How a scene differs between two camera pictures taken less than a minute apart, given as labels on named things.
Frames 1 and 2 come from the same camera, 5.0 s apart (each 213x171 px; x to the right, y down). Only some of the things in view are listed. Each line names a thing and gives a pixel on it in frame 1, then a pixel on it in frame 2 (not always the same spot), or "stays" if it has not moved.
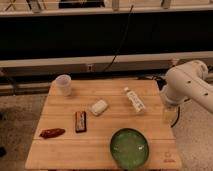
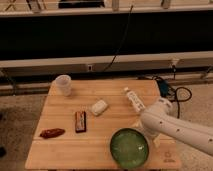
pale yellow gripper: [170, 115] → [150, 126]
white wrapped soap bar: [99, 107] stays
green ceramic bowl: [129, 148] stays
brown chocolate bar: [80, 122] stays
